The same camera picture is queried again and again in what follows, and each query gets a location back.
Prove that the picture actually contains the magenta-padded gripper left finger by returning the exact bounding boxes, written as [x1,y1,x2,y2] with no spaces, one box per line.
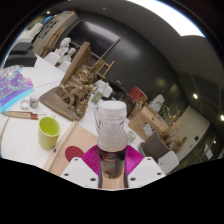
[59,145,102,190]

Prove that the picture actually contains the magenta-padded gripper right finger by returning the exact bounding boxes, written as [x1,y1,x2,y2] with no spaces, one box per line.
[124,144,167,190]

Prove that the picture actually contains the white-capped dark-label drink bottle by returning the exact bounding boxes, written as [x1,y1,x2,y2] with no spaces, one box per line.
[95,99,129,179]

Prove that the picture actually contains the small pale cup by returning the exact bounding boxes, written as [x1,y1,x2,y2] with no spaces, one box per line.
[126,130,137,144]

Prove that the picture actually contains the white plastic chair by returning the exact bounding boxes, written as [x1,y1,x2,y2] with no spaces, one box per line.
[43,51,61,66]
[57,60,73,74]
[157,150,180,175]
[94,79,114,99]

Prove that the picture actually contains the brown cardboard box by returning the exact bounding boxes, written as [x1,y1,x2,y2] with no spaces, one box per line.
[128,104,168,142]

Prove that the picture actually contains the wooden figure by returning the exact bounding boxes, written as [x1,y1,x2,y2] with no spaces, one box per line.
[173,136,188,154]

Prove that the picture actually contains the yellow-green mug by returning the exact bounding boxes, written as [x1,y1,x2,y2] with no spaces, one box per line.
[37,114,62,151]

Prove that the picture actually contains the white plaster figure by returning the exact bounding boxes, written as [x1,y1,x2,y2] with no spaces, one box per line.
[149,93,166,113]

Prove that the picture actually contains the white green-label squeeze bottle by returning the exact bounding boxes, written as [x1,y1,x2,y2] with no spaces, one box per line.
[90,82,108,105]

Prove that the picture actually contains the red box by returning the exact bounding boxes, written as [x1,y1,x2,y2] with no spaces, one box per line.
[128,85,149,107]

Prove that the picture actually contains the golden relief sculpture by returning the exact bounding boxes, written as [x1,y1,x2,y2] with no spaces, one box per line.
[39,41,99,122]

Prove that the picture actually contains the small white-lidded jar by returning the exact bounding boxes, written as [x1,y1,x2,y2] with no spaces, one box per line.
[28,92,41,109]

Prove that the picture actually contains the wooden brush with red ferrule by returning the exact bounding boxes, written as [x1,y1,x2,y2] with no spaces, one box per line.
[1,110,48,121]

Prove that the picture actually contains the white round lid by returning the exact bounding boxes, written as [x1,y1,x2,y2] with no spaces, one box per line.
[19,99,30,111]

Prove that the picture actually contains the thin wooden stick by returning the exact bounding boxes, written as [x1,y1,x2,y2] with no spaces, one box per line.
[0,116,11,141]

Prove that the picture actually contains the wooden easel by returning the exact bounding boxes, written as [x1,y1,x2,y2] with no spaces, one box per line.
[39,26,67,58]
[89,54,116,81]

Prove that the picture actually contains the white plaster bust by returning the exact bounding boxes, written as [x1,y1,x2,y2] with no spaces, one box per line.
[61,47,77,64]
[54,37,73,56]

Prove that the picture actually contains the black flat cases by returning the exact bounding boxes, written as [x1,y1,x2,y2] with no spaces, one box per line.
[3,41,38,69]

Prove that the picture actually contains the beige shelf cabinet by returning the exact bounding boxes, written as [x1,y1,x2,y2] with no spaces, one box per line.
[31,11,79,56]

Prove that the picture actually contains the black wall screen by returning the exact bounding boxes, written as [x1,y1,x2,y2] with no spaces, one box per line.
[64,20,121,59]

